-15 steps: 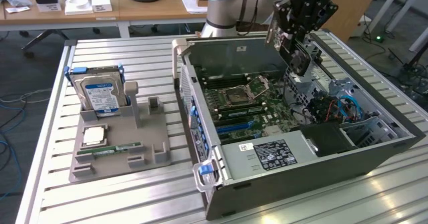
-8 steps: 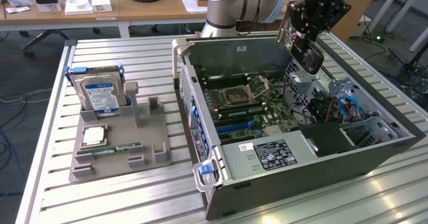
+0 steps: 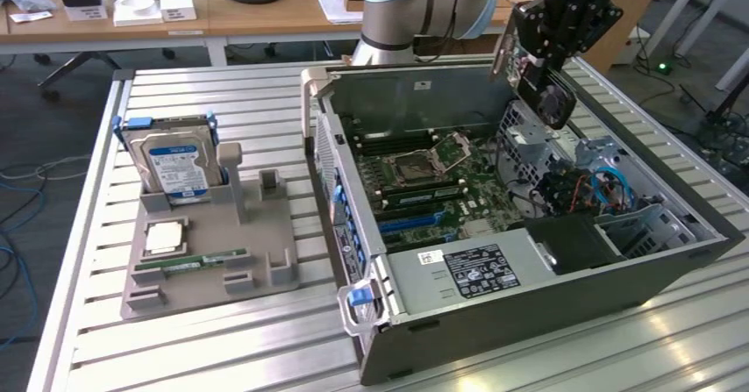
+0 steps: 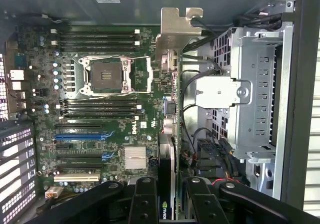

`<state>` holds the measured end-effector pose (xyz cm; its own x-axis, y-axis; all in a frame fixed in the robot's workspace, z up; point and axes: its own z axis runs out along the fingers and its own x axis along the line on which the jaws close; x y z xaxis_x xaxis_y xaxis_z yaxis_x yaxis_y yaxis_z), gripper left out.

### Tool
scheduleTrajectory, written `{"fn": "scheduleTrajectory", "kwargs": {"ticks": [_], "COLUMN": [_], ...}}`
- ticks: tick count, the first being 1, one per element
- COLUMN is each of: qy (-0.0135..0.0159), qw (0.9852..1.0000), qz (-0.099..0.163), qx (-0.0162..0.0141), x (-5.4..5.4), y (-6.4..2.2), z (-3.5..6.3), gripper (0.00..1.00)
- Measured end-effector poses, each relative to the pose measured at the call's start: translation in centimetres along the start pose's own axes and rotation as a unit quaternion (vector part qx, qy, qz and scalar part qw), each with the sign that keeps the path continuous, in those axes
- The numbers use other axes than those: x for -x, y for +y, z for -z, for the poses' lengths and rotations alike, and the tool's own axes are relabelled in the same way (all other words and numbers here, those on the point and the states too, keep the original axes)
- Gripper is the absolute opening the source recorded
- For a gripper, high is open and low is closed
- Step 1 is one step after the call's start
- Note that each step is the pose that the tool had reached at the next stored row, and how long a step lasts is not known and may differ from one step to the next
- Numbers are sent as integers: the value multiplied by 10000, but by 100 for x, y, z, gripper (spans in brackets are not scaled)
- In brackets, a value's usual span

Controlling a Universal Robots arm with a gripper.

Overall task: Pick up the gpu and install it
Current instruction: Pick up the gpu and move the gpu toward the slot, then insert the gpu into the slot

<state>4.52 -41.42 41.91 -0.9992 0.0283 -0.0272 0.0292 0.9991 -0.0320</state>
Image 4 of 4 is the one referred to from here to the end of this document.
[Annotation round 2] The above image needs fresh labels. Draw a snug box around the silver chipset heatsink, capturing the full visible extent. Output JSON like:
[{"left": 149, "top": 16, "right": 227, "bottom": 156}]
[{"left": 124, "top": 145, "right": 147, "bottom": 170}]

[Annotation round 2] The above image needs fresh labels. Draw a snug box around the black power connector bundle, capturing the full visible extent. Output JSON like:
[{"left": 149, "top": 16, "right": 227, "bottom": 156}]
[{"left": 197, "top": 138, "right": 235, "bottom": 177}]

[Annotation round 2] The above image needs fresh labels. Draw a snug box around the white expansion slot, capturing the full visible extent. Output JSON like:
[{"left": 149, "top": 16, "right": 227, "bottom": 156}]
[{"left": 53, "top": 173, "right": 101, "bottom": 183}]

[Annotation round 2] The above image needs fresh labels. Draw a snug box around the black expansion slot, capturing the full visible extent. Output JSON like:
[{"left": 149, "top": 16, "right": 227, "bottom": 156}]
[
  {"left": 54, "top": 123, "right": 104, "bottom": 130},
  {"left": 56, "top": 162, "right": 104, "bottom": 170}
]

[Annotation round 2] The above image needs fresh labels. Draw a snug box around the green motherboard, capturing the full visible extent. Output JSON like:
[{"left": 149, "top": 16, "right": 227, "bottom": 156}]
[{"left": 4, "top": 25, "right": 181, "bottom": 200}]

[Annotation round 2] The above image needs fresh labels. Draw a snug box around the white power connector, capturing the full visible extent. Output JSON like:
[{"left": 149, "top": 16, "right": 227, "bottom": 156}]
[{"left": 44, "top": 185, "right": 64, "bottom": 199}]

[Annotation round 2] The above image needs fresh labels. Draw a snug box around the blue expansion slot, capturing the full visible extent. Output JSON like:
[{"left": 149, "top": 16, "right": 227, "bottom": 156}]
[{"left": 54, "top": 133, "right": 107, "bottom": 141}]

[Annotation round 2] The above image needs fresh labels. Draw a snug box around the black RAM slot bank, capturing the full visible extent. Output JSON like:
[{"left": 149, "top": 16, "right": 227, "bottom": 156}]
[
  {"left": 56, "top": 99, "right": 143, "bottom": 119},
  {"left": 50, "top": 28, "right": 141, "bottom": 52}
]

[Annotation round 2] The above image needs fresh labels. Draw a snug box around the silver perforated disk bay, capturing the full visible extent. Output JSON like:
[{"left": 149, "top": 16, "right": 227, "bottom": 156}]
[{"left": 194, "top": 26, "right": 295, "bottom": 164}]

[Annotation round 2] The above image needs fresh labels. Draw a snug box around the open dark PC case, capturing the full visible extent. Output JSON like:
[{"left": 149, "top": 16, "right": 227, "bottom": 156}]
[{"left": 0, "top": 0, "right": 320, "bottom": 224}]

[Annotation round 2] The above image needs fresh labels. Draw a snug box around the CPU socket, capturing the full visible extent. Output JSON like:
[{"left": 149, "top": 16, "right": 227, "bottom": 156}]
[{"left": 77, "top": 56, "right": 133, "bottom": 96}]

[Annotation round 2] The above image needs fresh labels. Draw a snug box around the red wire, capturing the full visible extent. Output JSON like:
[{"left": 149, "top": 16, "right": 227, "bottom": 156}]
[{"left": 211, "top": 177, "right": 241, "bottom": 185}]

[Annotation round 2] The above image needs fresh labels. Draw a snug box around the black cable bundle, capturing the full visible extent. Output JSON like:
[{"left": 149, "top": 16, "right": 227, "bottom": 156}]
[{"left": 234, "top": 11, "right": 284, "bottom": 30}]

